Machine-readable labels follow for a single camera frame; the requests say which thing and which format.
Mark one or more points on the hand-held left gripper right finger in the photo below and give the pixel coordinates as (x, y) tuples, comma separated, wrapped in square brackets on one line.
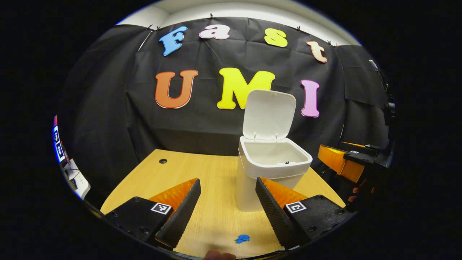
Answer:
[(276, 215)]

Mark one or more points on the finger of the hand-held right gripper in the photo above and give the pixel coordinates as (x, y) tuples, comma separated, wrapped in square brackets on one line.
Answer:
[(359, 158), (361, 148)]

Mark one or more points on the blue paper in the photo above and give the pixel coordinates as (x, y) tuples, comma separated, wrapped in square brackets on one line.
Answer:
[(242, 238)]

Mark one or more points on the white desktop garbage bin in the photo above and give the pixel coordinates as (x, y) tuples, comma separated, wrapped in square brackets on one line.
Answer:
[(267, 151)]

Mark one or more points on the computer monitor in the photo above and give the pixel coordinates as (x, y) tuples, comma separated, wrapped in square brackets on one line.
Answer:
[(59, 141)]

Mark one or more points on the white side table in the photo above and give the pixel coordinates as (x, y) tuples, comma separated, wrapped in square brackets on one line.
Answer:
[(77, 178)]

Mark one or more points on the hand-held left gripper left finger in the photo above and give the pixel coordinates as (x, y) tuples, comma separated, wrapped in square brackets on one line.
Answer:
[(180, 215)]

